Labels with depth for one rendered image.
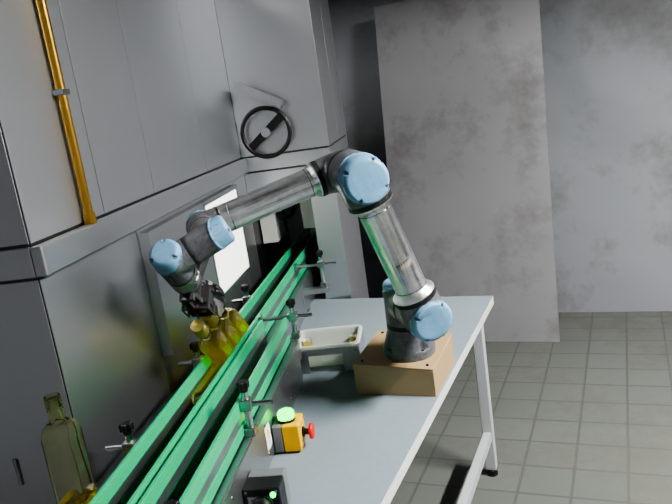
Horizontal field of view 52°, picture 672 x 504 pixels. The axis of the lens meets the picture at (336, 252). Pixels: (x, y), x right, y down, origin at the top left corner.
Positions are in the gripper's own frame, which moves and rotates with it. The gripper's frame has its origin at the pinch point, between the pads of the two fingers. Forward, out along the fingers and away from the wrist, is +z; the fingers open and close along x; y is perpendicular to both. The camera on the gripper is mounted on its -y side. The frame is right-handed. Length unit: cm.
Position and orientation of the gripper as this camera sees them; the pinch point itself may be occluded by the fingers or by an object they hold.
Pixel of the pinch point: (214, 304)
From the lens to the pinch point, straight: 189.9
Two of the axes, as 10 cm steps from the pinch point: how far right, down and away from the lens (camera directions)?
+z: 1.8, 4.6, 8.7
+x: 9.8, -1.1, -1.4
